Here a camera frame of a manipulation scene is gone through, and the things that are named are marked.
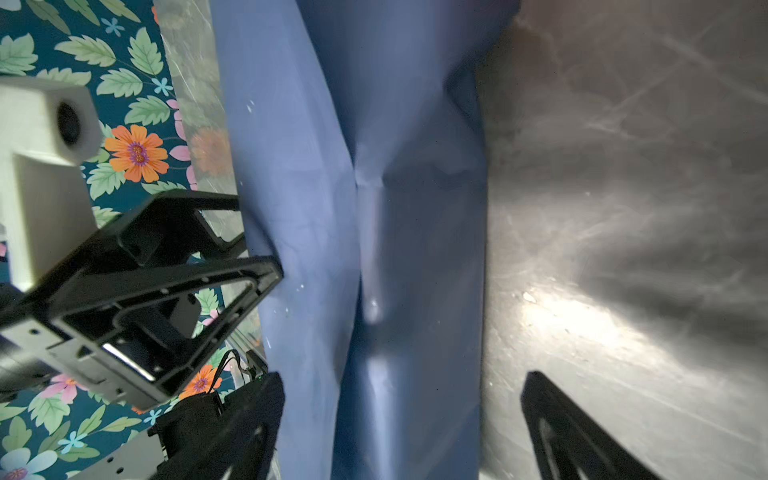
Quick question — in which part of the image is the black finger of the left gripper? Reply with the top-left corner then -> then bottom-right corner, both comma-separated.
89,190 -> 246,270

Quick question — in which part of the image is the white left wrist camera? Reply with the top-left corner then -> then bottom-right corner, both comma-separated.
1,76 -> 103,291

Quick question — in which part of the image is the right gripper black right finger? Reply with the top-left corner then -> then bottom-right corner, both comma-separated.
521,371 -> 658,480

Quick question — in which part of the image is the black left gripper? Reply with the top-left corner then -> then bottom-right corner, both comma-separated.
1,257 -> 283,409

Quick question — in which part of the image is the light blue wrapping paper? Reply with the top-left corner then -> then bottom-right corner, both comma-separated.
210,1 -> 519,479

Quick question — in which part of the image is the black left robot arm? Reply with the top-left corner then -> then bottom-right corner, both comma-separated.
1,190 -> 285,479

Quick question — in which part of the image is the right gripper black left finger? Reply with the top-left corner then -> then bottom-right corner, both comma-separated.
149,372 -> 285,480

